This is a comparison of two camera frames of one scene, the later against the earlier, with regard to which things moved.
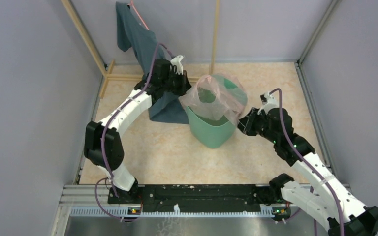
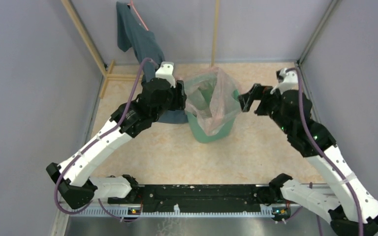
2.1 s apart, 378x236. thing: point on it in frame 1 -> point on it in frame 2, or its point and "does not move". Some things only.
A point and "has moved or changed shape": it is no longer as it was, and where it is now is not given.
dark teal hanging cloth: [132, 32] does not move
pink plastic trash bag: [215, 96] has moved or changed shape
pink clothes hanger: [131, 4] does not move
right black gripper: [246, 123] -> [258, 92]
